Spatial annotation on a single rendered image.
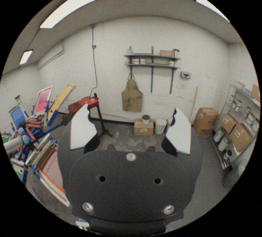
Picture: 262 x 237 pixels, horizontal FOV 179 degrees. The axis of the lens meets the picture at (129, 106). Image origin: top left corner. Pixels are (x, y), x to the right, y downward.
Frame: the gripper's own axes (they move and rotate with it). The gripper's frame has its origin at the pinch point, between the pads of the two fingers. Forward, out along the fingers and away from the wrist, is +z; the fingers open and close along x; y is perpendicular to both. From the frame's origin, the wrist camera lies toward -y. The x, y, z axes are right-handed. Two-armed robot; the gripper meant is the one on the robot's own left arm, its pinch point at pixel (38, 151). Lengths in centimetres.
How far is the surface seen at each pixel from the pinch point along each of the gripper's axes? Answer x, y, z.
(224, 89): 368, -197, -35
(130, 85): 74, -196, -12
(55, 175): 28.7, 9.6, 16.7
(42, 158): 1.7, 4.7, 9.2
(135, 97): 85, -192, 18
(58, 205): -20, 89, 112
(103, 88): 0, -200, -3
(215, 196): 286, 35, 112
